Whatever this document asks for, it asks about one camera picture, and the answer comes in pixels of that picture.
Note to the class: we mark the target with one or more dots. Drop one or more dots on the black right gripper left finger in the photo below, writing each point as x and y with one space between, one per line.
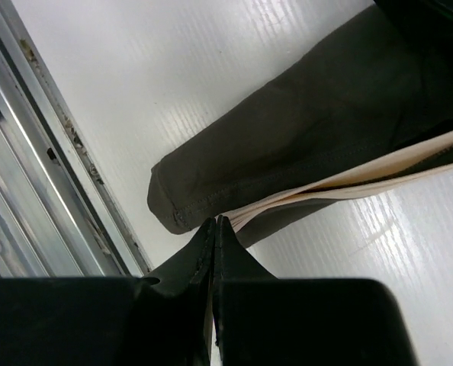
159 319

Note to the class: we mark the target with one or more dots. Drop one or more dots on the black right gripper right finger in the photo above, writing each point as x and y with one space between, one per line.
264 320

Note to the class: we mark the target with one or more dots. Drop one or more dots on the dark grey underwear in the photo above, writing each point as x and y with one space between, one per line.
368 108

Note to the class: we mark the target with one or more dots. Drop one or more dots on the aluminium front rail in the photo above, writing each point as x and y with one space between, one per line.
57 217

